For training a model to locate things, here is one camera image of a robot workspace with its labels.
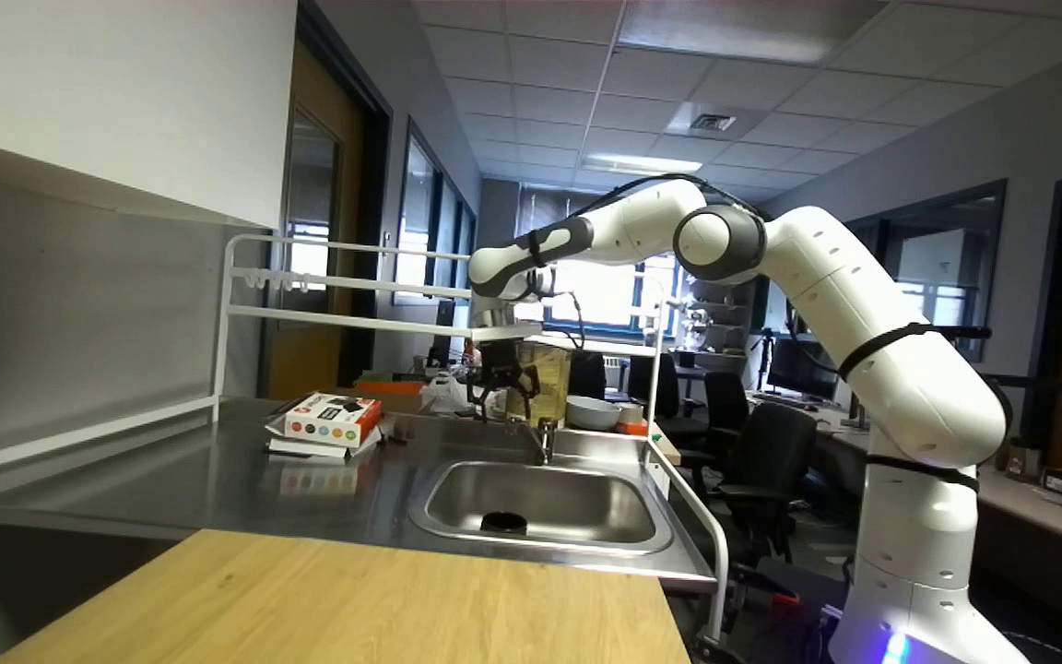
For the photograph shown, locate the white plastic bag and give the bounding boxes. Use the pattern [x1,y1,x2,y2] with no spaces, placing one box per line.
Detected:
[419,373,474,414]

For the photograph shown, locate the white bowl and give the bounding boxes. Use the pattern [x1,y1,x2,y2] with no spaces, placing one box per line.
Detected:
[565,395,623,432]

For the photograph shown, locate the flat white box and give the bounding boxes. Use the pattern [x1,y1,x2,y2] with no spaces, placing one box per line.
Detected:
[265,422,384,460]

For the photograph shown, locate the steel sink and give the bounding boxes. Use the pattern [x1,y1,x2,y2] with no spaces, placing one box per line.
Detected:
[408,457,676,557]

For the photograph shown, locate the window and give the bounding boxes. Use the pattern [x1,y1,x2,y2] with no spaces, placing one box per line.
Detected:
[513,254,690,335]

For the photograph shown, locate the desk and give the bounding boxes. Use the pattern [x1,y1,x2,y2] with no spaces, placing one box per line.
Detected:
[808,406,1062,563]

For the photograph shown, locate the white box with coloured dots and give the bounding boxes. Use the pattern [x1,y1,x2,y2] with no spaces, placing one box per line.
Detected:
[283,392,384,449]

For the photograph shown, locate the wooden door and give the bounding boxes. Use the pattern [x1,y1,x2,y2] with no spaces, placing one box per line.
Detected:
[265,39,368,401]

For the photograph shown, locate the black office chair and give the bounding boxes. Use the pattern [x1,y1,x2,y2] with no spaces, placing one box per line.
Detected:
[708,400,820,565]

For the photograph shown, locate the monitor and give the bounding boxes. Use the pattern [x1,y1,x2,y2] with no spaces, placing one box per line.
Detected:
[765,336,842,403]

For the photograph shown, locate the white rod with hooks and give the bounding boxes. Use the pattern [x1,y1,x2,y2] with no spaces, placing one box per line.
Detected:
[228,267,475,302]

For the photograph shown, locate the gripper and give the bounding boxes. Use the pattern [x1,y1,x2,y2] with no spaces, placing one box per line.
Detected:
[467,338,542,422]

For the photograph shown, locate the white frame steel kitchen unit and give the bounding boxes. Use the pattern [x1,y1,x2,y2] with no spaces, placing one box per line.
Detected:
[0,232,735,664]

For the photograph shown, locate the row of interior windows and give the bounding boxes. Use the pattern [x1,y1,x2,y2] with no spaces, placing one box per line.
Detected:
[391,120,478,307]

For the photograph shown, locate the clear yellowish container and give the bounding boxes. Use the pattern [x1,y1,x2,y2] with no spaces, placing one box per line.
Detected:
[504,342,574,426]

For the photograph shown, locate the orange and green box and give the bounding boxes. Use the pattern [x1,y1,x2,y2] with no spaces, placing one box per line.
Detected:
[350,371,428,414]

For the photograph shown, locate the ceiling light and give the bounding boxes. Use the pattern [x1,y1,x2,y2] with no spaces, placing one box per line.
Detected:
[581,152,704,177]

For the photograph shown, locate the steel tap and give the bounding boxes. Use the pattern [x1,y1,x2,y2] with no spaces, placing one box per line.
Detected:
[504,415,559,467]

